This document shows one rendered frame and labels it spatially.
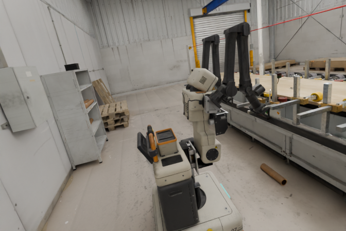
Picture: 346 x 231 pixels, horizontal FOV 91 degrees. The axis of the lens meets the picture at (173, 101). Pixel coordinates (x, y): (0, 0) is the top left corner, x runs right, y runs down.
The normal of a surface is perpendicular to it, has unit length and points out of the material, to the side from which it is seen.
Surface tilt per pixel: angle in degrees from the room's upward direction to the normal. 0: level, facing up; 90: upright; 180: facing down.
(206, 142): 90
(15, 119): 90
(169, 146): 92
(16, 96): 90
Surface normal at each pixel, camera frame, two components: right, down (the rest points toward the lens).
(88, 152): 0.24, 0.21
